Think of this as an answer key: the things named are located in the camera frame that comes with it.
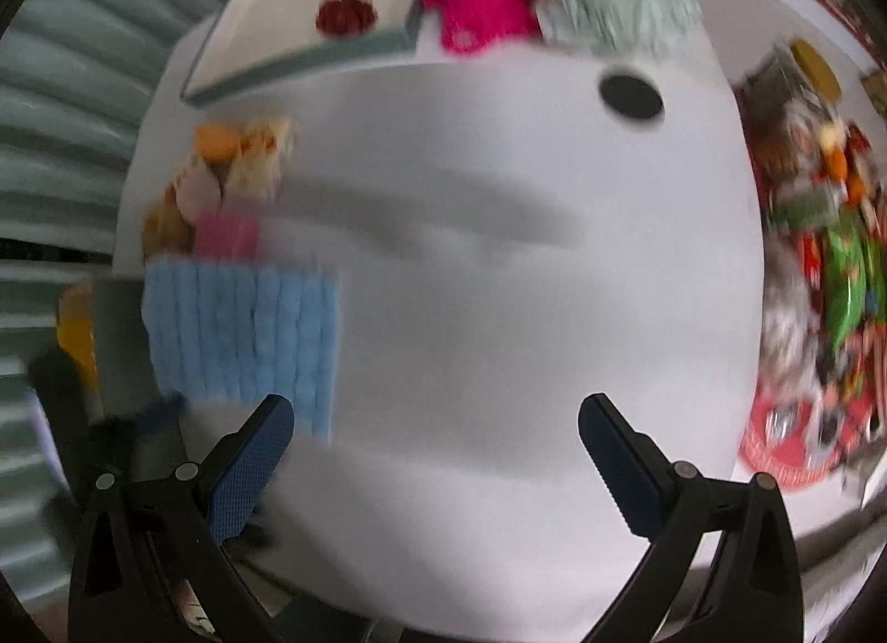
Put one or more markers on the orange sponge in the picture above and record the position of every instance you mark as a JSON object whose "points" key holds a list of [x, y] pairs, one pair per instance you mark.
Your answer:
{"points": [[217, 143]]}

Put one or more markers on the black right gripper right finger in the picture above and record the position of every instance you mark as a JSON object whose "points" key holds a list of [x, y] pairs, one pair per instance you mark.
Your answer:
{"points": [[636, 472]]}

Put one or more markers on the black table hole cap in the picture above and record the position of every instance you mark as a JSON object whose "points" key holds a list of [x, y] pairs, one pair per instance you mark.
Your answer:
{"points": [[631, 96]]}

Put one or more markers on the cartoon tissue pack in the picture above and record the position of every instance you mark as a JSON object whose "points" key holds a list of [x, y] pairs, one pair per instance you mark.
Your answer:
{"points": [[257, 170]]}

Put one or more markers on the red fabric rose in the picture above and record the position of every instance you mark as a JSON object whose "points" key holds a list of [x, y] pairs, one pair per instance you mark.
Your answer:
{"points": [[345, 18]]}

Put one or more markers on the brown plush toy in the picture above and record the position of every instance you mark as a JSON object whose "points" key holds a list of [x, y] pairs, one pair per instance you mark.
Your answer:
{"points": [[164, 228]]}

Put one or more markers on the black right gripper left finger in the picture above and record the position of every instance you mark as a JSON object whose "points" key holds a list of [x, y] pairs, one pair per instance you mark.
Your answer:
{"points": [[241, 464]]}

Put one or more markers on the round pink puff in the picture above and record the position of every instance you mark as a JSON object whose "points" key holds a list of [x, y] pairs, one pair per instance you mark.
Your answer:
{"points": [[198, 193]]}

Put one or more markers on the green curtain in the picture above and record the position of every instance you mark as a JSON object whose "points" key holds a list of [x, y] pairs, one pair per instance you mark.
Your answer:
{"points": [[77, 78]]}

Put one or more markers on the left grey storage box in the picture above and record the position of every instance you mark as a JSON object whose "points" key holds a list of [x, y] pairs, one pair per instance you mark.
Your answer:
{"points": [[126, 379]]}

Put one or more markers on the yellow foam fruit net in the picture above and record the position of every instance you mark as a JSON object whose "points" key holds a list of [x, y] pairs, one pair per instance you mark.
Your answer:
{"points": [[75, 332]]}

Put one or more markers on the green snack bag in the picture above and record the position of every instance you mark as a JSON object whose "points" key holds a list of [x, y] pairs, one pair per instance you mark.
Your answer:
{"points": [[844, 283]]}

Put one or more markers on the jar with gold lid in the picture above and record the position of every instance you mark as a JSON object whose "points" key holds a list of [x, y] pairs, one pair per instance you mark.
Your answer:
{"points": [[797, 62]]}

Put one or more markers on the blue chenille mat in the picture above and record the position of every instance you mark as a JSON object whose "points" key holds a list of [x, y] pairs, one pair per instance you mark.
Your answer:
{"points": [[232, 333]]}

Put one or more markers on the far grey storage tray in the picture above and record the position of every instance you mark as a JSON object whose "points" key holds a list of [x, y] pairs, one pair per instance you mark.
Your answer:
{"points": [[253, 42]]}

